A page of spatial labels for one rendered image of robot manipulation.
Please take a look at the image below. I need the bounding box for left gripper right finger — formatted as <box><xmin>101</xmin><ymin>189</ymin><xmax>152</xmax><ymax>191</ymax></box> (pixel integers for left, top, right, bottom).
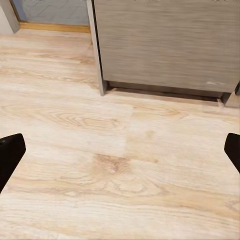
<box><xmin>224</xmin><ymin>133</ymin><xmax>240</xmax><ymax>173</ymax></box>

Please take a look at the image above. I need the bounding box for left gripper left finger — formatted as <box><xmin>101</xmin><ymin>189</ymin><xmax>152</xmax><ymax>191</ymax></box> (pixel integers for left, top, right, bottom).
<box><xmin>0</xmin><ymin>133</ymin><xmax>26</xmax><ymax>193</ymax></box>

